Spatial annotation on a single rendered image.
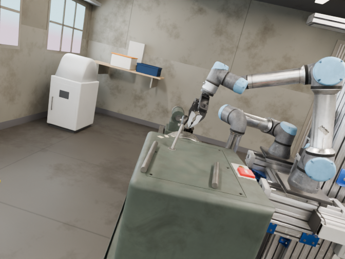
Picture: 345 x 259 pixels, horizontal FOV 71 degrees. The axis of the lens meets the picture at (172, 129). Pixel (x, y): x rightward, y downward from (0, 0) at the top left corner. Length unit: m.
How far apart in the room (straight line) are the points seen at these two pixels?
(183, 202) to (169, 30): 5.05
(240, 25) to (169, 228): 5.05
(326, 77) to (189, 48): 4.53
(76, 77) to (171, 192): 3.86
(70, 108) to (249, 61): 3.68
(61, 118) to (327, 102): 4.13
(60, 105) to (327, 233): 4.14
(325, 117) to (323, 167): 0.22
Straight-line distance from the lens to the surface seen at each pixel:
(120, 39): 5.91
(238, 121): 1.55
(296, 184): 1.41
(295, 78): 1.34
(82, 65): 4.51
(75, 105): 4.46
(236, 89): 1.23
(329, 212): 1.52
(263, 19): 5.65
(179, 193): 0.78
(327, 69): 1.19
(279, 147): 1.85
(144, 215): 0.83
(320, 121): 1.23
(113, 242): 1.62
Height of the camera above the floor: 1.63
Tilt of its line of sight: 16 degrees down
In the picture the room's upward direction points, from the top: 14 degrees clockwise
